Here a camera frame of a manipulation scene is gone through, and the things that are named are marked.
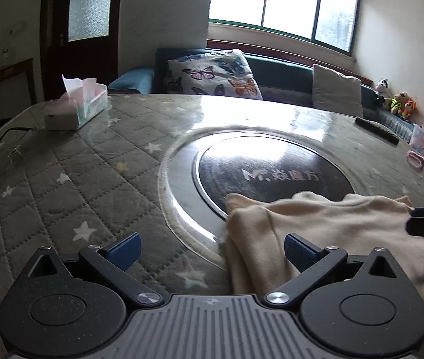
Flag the stuffed plush toys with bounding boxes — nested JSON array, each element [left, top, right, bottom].
[[375, 79, 417, 121]]

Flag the pink hair clip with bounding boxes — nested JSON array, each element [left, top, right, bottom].
[[406, 150, 424, 173]]

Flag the round black induction cooktop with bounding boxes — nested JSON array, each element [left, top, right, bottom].
[[157, 126, 370, 267]]

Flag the pink tissue box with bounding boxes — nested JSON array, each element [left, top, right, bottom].
[[44, 76, 109, 131]]

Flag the window with green frame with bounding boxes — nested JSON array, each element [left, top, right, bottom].
[[209, 0, 360, 54]]

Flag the dark blue sofa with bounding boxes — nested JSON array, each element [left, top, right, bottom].
[[151, 48, 414, 142]]

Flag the white grey cushion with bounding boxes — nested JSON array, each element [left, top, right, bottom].
[[312, 64, 364, 117]]

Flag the quilted grey star tablecloth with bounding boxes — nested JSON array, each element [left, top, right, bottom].
[[0, 94, 424, 358]]

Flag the light blue cushion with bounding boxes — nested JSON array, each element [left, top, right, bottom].
[[108, 67, 154, 94]]

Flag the black remote control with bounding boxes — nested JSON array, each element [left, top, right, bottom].
[[355, 117, 400, 145]]

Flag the butterfly print pillow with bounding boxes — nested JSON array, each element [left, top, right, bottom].
[[163, 49, 262, 100]]

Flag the beige cream garment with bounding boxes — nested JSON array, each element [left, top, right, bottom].
[[226, 192, 424, 299]]

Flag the dark wooden door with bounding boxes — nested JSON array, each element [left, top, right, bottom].
[[40, 0, 120, 101]]

